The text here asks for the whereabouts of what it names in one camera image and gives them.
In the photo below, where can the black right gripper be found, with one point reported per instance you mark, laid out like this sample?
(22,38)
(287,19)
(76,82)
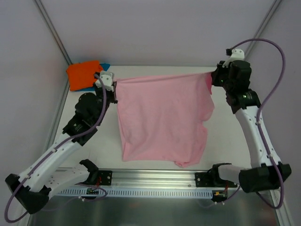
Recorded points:
(217,76)

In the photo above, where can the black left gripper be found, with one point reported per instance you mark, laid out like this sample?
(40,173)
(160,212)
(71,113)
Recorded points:
(112,93)

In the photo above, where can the pink t-shirt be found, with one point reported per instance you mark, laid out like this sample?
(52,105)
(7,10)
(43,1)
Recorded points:
(161,118)

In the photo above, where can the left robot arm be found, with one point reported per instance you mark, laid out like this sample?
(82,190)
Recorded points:
(34,187)

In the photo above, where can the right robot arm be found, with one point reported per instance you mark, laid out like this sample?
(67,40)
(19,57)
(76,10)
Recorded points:
(267,172)

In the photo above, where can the folded blue t-shirt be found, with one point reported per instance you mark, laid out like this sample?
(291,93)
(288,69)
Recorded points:
(105,67)

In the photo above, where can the folded orange t-shirt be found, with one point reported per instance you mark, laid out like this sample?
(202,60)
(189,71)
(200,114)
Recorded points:
(81,75)

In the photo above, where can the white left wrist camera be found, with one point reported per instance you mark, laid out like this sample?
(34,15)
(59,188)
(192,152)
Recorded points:
(105,79)

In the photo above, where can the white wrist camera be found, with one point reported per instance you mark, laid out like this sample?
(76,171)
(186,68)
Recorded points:
(105,79)
(234,54)

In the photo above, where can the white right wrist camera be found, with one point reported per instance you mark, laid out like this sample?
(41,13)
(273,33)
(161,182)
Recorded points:
(234,54)

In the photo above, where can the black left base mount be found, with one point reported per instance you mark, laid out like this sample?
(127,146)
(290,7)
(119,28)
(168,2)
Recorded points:
(100,177)

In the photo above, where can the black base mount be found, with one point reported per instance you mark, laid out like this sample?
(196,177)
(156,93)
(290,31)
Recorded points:
(100,177)
(207,179)

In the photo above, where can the right aluminium frame post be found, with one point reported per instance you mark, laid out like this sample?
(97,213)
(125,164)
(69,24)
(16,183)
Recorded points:
(265,22)

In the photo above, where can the aluminium frame post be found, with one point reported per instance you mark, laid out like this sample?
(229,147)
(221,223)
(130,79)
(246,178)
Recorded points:
(265,22)
(44,14)

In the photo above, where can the aluminium mounting rail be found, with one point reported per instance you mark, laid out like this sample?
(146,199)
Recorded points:
(161,178)

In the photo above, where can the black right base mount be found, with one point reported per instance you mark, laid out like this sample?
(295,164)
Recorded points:
(207,179)

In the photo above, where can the white slotted cable duct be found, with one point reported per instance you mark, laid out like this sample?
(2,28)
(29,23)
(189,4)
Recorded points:
(138,193)

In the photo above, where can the left aluminium frame post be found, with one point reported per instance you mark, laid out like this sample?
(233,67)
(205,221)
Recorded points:
(44,14)

